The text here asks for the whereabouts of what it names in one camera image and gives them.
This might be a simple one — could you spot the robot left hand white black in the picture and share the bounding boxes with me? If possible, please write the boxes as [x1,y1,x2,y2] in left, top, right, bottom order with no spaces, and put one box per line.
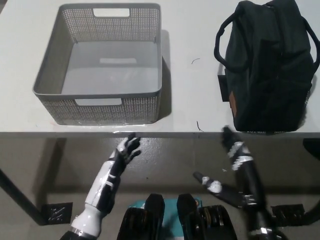
[84,133,142,215]

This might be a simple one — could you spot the robot right hand white black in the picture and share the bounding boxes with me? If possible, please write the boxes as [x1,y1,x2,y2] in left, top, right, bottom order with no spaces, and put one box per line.
[193,125,266,209]

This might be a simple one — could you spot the dark green lunch bag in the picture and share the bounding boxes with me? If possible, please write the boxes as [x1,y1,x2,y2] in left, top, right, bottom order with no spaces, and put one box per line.
[213,0,318,133]

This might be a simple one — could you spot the robot body black teal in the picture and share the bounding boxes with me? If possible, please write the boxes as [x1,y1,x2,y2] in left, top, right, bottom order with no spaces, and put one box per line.
[117,193,236,240]

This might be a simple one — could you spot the black rounded object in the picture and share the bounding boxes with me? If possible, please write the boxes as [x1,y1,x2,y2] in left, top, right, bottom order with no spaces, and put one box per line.
[302,138,320,161]

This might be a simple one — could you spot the black table leg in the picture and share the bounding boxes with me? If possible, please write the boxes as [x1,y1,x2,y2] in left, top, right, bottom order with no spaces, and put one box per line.
[0,168,48,226]
[303,191,320,219]

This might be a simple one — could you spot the grey perforated plastic basket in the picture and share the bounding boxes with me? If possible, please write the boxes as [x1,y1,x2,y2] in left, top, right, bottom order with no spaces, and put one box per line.
[31,2,163,126]

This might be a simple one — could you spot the black tape patch on table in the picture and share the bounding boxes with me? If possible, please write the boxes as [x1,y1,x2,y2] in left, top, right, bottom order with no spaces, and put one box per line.
[217,68,230,102]

